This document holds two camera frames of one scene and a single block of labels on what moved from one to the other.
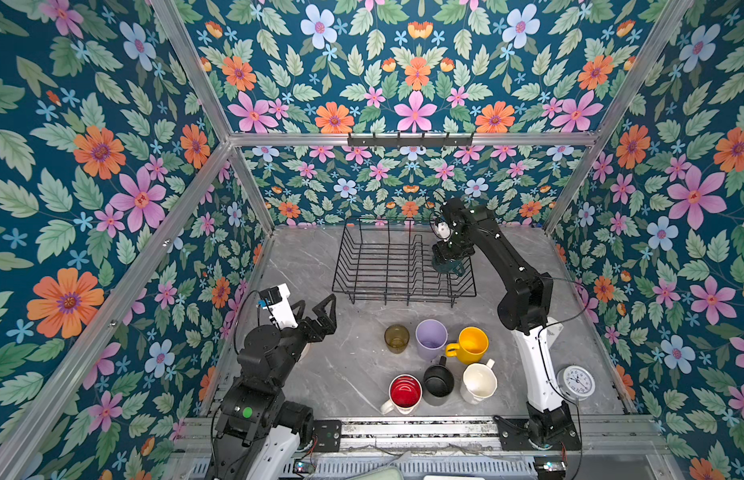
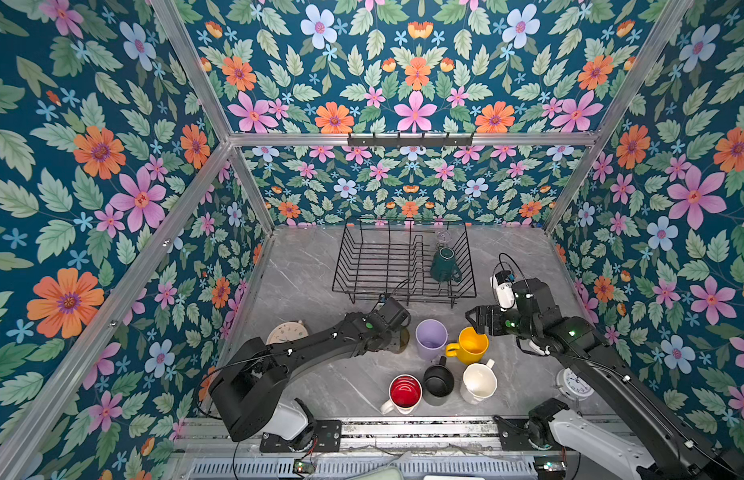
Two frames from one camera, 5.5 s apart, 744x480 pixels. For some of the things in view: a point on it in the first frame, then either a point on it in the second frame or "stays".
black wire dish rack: x=391 y=258 stays
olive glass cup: x=397 y=338 stays
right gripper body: x=456 y=248 to x=500 y=322
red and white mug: x=405 y=393 stays
